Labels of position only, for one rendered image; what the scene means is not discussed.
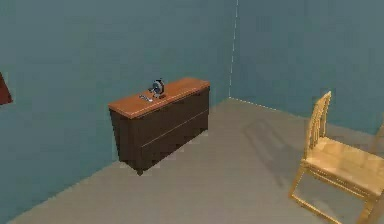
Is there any light wooden chair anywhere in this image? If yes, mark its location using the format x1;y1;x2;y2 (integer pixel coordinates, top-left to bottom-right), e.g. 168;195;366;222
288;90;384;224

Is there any dark red wall object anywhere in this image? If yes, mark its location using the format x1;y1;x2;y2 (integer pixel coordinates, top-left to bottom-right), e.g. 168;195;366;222
0;71;14;106

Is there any dark brown chest of drawers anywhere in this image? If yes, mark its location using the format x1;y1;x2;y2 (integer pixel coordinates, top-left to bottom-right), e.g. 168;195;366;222
107;77;211;177

